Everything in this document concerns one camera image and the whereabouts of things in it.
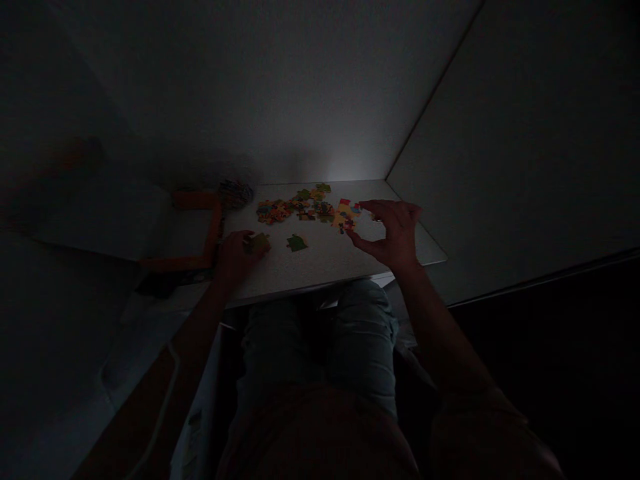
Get person's right hand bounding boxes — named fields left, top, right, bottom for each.
left=347, top=199, right=424, bottom=269

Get person's left hand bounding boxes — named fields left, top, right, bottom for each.
left=215, top=229, right=273, bottom=275

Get person's right thumb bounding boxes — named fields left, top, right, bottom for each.
left=347, top=231, right=387, bottom=256

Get person's left fingers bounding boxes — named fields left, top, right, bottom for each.
left=231, top=229, right=273, bottom=265

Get large green puzzle piece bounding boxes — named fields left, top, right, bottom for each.
left=243, top=231, right=273, bottom=256

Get yellow joined puzzle section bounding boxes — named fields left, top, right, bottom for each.
left=331, top=197, right=367, bottom=236

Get striped round container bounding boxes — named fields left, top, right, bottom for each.
left=217, top=179, right=253, bottom=208

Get pile of colourful puzzle pieces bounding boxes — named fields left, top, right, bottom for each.
left=255, top=183, right=337, bottom=226

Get person's legs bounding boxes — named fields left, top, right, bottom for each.
left=233, top=279, right=402, bottom=419

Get person's body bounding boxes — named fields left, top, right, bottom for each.
left=215, top=382, right=426, bottom=480

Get orange puzzle frame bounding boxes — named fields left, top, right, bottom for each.
left=139, top=188, right=227, bottom=274

